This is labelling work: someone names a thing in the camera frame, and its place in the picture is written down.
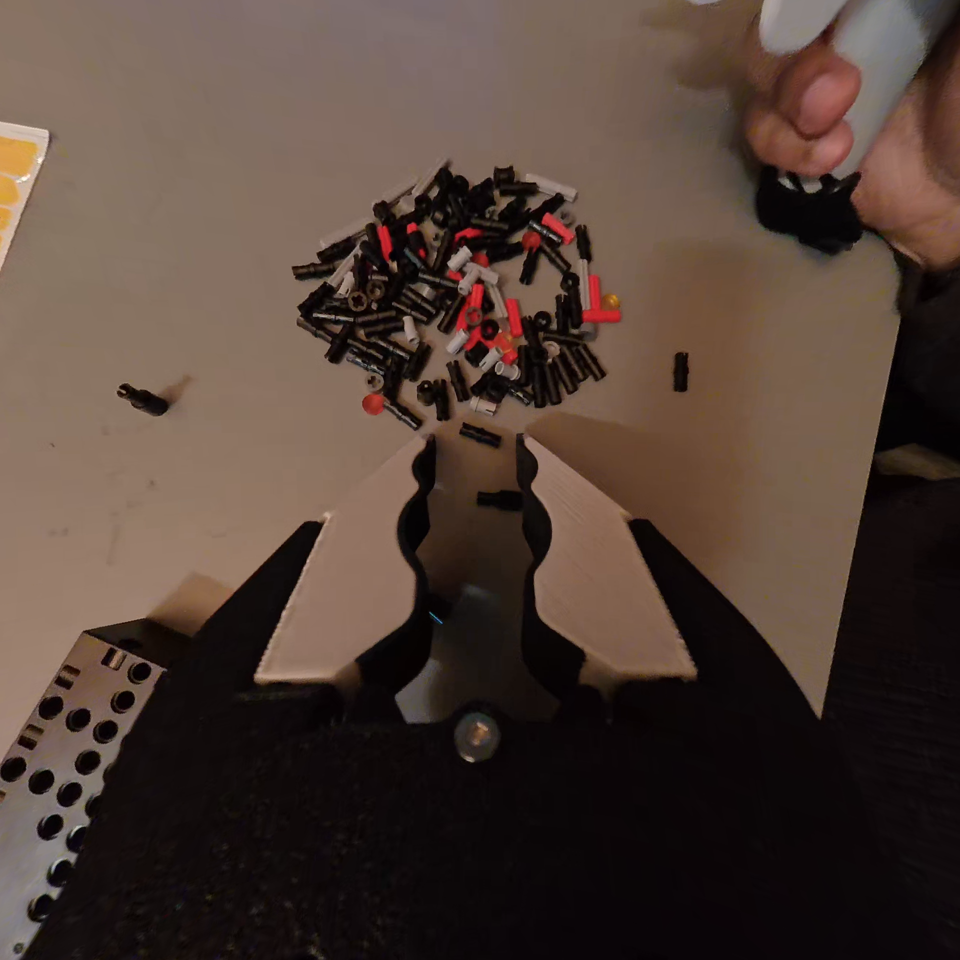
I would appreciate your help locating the person's right hand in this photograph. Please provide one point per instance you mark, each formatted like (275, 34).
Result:
(810, 105)

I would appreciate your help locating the black flanged axle pin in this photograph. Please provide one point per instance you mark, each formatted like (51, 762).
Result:
(146, 401)

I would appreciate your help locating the black perforated block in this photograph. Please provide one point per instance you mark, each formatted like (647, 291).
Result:
(75, 675)

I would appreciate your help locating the pile of small connector pins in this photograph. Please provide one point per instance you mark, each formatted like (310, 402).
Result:
(450, 300)

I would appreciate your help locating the yellow grey sticker sheet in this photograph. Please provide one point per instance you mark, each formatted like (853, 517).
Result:
(19, 187)

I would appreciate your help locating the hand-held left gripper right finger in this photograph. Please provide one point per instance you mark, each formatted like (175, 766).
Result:
(607, 592)

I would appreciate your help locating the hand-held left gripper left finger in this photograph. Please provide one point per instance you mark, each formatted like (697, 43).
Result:
(345, 585)

